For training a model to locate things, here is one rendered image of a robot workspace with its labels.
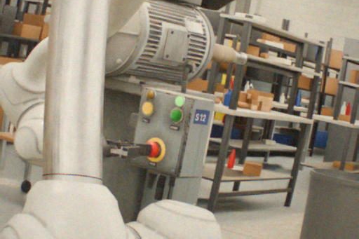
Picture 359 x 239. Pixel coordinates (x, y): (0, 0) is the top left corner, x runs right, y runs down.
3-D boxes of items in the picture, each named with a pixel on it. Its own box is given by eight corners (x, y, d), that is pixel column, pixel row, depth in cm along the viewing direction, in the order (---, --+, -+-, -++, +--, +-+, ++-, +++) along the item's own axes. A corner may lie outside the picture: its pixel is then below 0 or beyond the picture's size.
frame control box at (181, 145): (163, 180, 228) (180, 90, 226) (225, 197, 215) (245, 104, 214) (108, 179, 208) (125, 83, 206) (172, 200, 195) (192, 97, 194)
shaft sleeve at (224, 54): (236, 47, 266) (235, 64, 266) (222, 46, 269) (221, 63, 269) (206, 40, 251) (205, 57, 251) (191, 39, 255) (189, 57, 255)
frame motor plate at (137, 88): (153, 91, 258) (155, 79, 258) (214, 105, 245) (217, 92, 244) (78, 81, 229) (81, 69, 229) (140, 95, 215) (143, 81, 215)
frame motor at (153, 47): (144, 80, 255) (160, 2, 254) (215, 95, 240) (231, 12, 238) (59, 69, 222) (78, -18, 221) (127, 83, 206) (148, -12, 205)
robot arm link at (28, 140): (92, 144, 169) (63, 103, 175) (45, 141, 156) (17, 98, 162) (69, 178, 173) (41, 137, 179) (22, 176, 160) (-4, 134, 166)
